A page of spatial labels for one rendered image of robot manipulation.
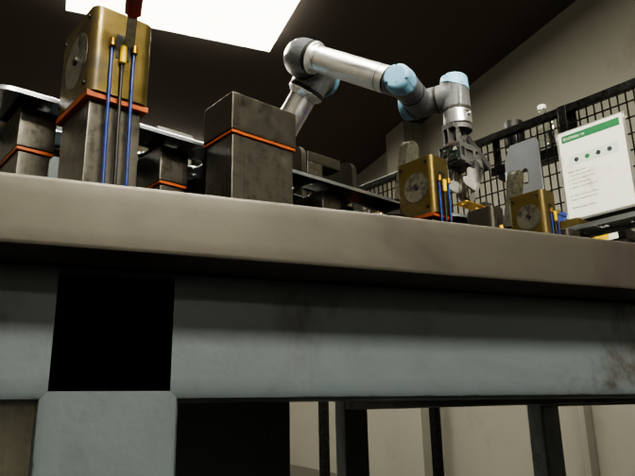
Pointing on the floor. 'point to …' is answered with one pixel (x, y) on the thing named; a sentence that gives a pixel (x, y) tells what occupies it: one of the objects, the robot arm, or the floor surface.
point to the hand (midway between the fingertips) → (470, 199)
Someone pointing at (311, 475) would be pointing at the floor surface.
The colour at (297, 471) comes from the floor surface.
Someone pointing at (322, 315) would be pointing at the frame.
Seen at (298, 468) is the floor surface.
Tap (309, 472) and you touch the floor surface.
